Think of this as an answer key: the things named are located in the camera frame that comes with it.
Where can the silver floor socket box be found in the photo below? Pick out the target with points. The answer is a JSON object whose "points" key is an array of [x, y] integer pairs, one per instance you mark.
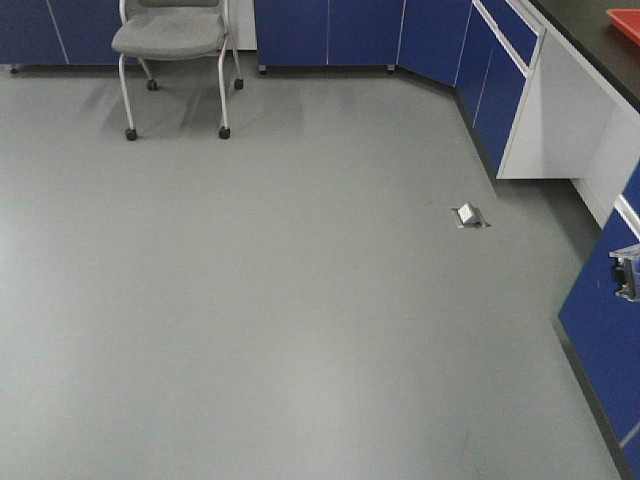
{"points": [[467, 216]]}

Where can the yellow mushroom push button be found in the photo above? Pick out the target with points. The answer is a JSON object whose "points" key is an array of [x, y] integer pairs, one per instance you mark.
{"points": [[625, 272]]}

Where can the blue cabinet row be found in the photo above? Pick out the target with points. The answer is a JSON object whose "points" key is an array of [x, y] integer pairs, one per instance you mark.
{"points": [[294, 302]]}

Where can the black lab countertop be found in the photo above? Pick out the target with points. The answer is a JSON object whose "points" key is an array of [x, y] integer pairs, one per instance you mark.
{"points": [[587, 27]]}

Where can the red plastic tray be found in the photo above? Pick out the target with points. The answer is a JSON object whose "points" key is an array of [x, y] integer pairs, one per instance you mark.
{"points": [[626, 21]]}

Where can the grey rolling chair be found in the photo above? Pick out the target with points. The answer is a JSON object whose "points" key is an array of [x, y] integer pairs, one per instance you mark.
{"points": [[176, 31]]}

